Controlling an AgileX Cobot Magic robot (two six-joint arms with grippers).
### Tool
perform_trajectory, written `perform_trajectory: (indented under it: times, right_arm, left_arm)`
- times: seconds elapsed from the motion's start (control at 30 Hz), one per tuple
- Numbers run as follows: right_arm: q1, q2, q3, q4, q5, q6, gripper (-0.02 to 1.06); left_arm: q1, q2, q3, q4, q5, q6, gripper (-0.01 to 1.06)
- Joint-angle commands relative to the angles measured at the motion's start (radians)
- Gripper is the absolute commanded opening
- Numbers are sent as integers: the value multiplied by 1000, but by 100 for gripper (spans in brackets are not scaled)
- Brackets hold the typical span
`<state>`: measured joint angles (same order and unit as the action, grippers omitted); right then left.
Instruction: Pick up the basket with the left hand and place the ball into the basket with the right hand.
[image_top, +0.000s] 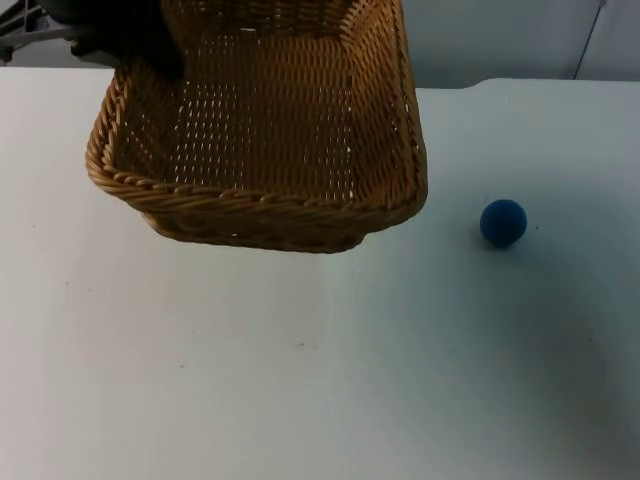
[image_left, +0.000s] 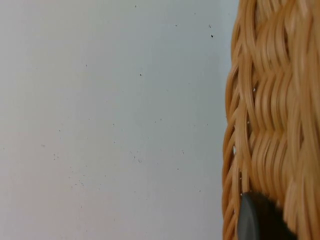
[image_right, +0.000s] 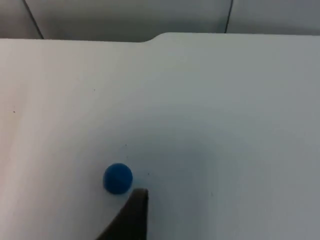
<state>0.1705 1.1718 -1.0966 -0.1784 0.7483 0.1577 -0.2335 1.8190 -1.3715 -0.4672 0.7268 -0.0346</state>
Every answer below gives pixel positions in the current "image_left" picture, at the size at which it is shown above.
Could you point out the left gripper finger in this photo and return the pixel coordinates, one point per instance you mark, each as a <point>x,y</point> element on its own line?
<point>260,220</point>

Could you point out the pale brown wicker basket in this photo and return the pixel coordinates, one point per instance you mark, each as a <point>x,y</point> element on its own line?
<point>272,100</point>

